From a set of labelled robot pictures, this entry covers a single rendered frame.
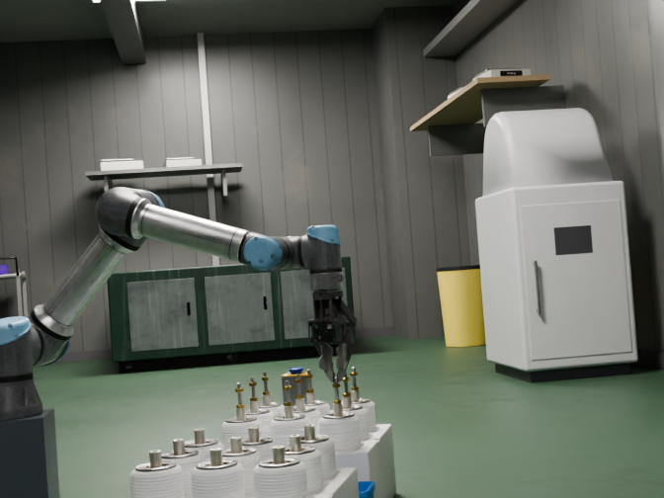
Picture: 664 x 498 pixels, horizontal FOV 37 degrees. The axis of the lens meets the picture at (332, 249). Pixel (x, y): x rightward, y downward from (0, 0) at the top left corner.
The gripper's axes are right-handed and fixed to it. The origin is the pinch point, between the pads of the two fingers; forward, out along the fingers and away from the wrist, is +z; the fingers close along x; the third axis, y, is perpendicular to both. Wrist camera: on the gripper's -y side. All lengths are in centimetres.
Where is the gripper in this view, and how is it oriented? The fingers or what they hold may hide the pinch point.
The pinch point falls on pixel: (336, 376)
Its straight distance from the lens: 236.7
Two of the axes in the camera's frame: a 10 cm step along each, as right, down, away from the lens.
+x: 9.4, -0.7, -3.4
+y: -3.4, 0.0, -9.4
